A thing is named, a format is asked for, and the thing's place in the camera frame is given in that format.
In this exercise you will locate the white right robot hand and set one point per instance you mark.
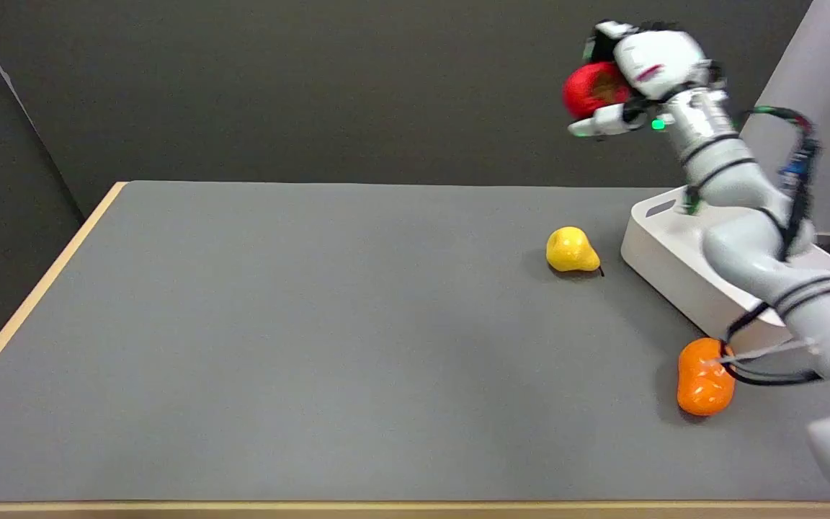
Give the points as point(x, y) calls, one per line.
point(656, 68)

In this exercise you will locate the white plastic box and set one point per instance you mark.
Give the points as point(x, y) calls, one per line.
point(681, 259)

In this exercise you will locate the orange bell pepper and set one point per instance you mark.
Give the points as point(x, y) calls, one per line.
point(703, 378)

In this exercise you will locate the yellow pear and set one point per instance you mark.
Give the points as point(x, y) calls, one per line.
point(570, 250)

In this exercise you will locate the red apple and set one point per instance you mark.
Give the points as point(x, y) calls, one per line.
point(591, 88)

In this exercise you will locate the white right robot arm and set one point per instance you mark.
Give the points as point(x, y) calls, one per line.
point(753, 245)

